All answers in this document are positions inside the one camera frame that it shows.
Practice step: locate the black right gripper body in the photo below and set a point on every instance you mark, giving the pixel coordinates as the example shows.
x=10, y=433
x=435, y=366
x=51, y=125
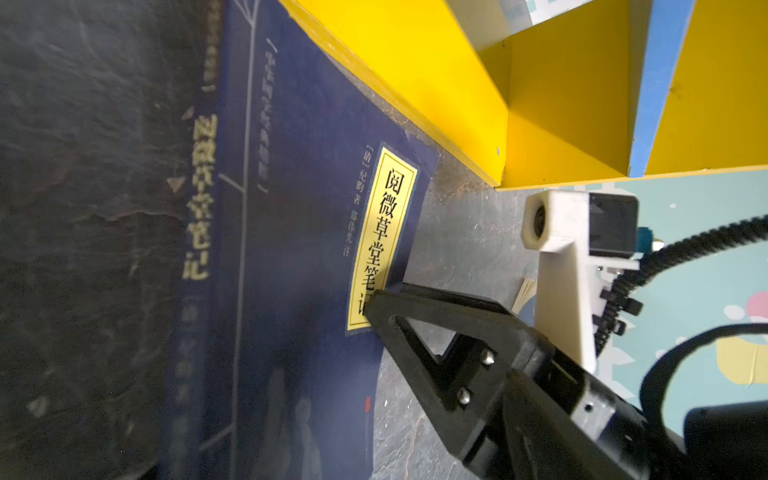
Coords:
x=534, y=414

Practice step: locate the yellow bookshelf with coloured shelves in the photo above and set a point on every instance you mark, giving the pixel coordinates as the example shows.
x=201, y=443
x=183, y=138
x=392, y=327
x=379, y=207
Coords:
x=534, y=94

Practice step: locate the navy book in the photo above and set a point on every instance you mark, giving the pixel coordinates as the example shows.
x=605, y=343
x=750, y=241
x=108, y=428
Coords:
x=525, y=301
x=303, y=199

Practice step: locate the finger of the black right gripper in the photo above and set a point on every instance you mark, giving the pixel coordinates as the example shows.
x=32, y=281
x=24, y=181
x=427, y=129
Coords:
x=455, y=352

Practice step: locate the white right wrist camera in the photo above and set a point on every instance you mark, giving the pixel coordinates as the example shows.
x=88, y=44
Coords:
x=584, y=241

